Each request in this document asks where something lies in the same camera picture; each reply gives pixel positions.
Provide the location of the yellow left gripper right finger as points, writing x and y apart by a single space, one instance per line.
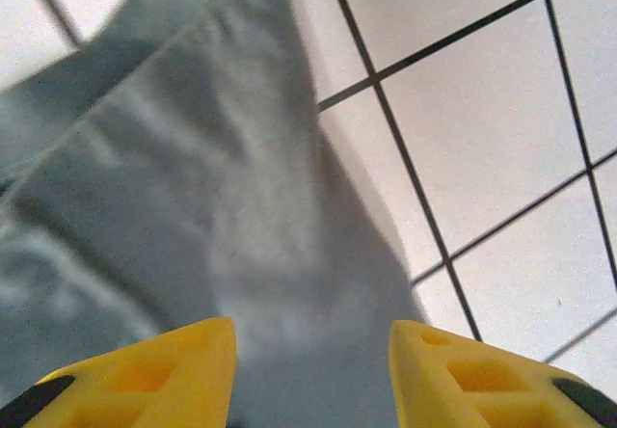
472 380

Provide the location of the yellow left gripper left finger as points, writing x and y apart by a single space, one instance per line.
159 380

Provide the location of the grey t-shirt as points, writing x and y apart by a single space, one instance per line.
202 196

